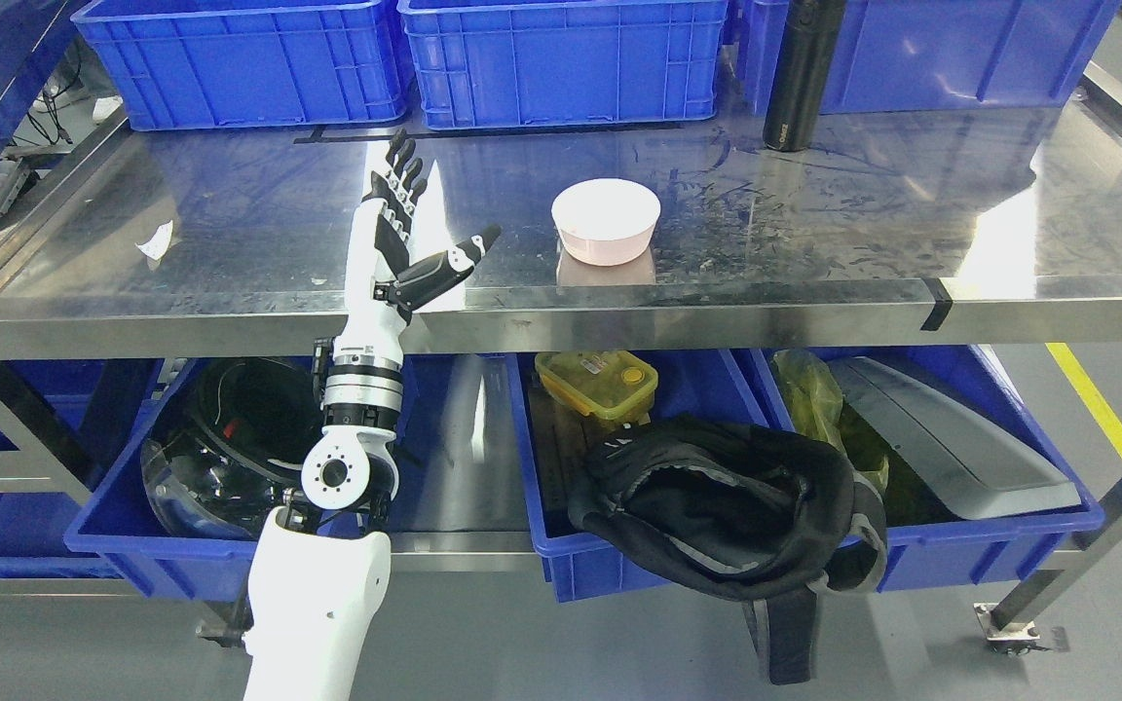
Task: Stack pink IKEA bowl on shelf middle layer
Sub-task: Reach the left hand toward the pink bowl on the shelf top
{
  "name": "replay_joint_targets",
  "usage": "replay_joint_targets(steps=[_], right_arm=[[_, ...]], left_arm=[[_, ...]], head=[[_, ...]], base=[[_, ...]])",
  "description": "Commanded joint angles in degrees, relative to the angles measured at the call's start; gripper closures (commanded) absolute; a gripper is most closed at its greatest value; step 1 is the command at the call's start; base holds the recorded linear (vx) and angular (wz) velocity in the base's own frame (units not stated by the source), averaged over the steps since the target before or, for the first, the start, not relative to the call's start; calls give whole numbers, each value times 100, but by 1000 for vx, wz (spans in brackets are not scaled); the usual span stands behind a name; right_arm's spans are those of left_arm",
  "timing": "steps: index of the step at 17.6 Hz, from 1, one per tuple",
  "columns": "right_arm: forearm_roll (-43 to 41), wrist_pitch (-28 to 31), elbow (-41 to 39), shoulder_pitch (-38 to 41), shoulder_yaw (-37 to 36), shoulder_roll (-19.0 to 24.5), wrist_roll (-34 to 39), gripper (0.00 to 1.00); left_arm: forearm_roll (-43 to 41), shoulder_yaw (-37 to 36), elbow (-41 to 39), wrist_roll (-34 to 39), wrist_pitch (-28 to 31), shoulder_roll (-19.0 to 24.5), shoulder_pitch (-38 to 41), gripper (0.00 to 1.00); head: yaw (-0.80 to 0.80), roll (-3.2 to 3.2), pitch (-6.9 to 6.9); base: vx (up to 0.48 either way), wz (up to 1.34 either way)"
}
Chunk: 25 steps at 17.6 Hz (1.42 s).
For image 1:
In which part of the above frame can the stainless steel shelf rack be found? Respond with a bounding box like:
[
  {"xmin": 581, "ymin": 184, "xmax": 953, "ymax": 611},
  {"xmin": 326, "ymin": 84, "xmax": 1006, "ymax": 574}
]
[{"xmin": 0, "ymin": 58, "xmax": 1122, "ymax": 655}]

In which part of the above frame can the blue bin lower right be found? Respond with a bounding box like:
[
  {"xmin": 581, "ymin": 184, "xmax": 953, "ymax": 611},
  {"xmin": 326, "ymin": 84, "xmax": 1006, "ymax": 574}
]
[{"xmin": 734, "ymin": 344, "xmax": 1106, "ymax": 594}]

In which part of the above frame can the black helmet with visor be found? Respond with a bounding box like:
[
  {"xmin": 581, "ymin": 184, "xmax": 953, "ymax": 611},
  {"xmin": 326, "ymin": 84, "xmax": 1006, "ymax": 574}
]
[{"xmin": 139, "ymin": 356, "xmax": 323, "ymax": 541}]

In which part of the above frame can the black backpack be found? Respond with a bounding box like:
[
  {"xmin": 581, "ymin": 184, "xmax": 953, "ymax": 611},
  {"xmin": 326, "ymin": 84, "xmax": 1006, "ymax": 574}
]
[{"xmin": 567, "ymin": 416, "xmax": 889, "ymax": 686}]

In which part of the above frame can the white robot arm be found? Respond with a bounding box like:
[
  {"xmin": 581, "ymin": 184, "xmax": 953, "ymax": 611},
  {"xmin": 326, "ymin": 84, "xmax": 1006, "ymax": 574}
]
[{"xmin": 243, "ymin": 331, "xmax": 402, "ymax": 700}]

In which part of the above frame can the black thermos bottle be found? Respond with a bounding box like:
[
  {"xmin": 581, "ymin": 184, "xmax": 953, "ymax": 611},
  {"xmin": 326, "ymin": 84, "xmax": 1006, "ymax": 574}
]
[{"xmin": 763, "ymin": 1, "xmax": 846, "ymax": 154}]

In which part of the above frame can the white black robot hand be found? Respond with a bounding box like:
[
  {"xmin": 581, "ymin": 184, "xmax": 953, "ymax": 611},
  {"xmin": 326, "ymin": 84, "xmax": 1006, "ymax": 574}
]
[{"xmin": 331, "ymin": 129, "xmax": 503, "ymax": 365}]

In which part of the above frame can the blue bin lower middle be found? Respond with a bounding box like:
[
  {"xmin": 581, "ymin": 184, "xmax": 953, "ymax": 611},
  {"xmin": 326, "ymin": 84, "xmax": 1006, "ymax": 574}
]
[{"xmin": 505, "ymin": 348, "xmax": 792, "ymax": 603}]

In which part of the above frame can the pink plastic bowl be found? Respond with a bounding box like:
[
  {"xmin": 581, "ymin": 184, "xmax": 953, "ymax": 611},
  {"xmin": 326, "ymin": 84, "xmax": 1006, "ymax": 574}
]
[{"xmin": 549, "ymin": 178, "xmax": 662, "ymax": 267}]

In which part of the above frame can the white paper scrap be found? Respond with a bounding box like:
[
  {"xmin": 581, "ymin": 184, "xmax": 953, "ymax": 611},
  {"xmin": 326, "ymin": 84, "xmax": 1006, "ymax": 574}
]
[{"xmin": 136, "ymin": 219, "xmax": 175, "ymax": 262}]

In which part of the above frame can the blue crate top right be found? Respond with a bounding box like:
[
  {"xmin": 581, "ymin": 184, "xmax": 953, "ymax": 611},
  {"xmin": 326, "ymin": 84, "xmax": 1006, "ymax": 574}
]
[{"xmin": 742, "ymin": 0, "xmax": 1122, "ymax": 117}]

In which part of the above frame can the grey plastic panel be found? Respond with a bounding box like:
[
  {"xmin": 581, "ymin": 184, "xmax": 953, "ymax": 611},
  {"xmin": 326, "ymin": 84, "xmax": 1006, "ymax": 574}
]
[{"xmin": 828, "ymin": 356, "xmax": 1082, "ymax": 520}]

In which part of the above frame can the yellow lunch box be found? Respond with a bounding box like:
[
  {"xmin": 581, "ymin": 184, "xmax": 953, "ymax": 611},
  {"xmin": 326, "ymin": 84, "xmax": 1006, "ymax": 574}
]
[{"xmin": 534, "ymin": 350, "xmax": 659, "ymax": 425}]

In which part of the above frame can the blue crate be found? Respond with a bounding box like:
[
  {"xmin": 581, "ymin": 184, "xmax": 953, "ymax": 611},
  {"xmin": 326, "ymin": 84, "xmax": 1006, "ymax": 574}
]
[
  {"xmin": 742, "ymin": 0, "xmax": 1122, "ymax": 117},
  {"xmin": 72, "ymin": 1, "xmax": 414, "ymax": 131},
  {"xmin": 397, "ymin": 1, "xmax": 729, "ymax": 131}
]

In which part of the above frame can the blue crate top middle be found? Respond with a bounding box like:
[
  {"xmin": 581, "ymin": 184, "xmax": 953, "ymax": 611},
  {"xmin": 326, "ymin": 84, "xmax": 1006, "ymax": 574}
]
[{"xmin": 397, "ymin": 1, "xmax": 729, "ymax": 131}]

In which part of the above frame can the yellow green plastic bag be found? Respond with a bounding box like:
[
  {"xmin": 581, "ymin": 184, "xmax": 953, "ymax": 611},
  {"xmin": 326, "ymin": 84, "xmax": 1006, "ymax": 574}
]
[{"xmin": 770, "ymin": 348, "xmax": 890, "ymax": 497}]

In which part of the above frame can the blue crate top left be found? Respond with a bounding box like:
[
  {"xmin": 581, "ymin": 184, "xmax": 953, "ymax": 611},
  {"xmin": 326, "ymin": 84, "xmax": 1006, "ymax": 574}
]
[{"xmin": 72, "ymin": 1, "xmax": 414, "ymax": 131}]

